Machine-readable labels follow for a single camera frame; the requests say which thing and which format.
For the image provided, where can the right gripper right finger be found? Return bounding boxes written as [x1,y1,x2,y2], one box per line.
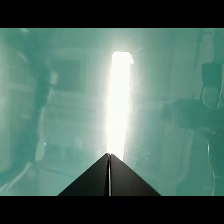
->
[110,153,162,197]

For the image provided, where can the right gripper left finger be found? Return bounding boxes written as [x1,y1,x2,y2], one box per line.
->
[58,152,110,197]

